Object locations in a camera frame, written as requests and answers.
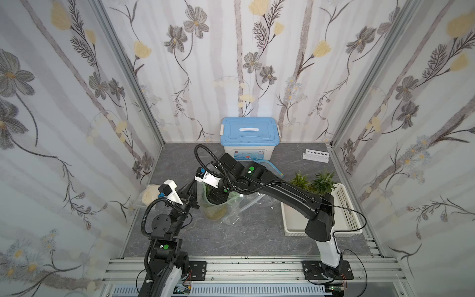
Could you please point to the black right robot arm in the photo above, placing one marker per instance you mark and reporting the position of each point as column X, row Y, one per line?
column 250, row 177

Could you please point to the white-zip bag with pineapple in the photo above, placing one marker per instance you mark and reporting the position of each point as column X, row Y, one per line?
column 256, row 199

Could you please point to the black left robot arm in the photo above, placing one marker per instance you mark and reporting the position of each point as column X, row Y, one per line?
column 166, row 265

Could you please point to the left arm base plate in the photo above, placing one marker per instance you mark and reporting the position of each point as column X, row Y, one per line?
column 194, row 271

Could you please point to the blue-lidded white storage box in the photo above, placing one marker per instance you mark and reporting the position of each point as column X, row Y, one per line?
column 249, row 138

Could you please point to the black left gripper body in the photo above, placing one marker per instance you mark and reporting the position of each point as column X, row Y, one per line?
column 189, row 198

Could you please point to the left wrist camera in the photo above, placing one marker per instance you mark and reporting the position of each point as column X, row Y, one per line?
column 168, row 190

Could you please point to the white perforated plastic tray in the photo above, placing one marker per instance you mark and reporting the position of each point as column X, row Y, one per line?
column 346, row 220

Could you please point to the white test tube rack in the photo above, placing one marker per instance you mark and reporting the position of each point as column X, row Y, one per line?
column 316, row 156

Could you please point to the blue-zip clear plastic bag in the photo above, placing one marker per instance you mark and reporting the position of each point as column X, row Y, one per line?
column 271, row 167

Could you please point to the small bag of white gloves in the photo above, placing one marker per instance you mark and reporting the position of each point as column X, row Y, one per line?
column 147, row 196

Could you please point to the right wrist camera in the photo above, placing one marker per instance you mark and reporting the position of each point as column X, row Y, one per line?
column 203, row 176

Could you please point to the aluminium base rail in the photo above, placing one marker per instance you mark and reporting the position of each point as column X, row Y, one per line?
column 265, row 276

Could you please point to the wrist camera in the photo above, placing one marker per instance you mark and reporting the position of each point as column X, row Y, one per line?
column 168, row 190
column 203, row 176

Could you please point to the green-zip bag with pineapple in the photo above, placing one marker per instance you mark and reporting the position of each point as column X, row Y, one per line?
column 233, row 215

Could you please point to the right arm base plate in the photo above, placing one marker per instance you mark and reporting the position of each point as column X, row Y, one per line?
column 317, row 271

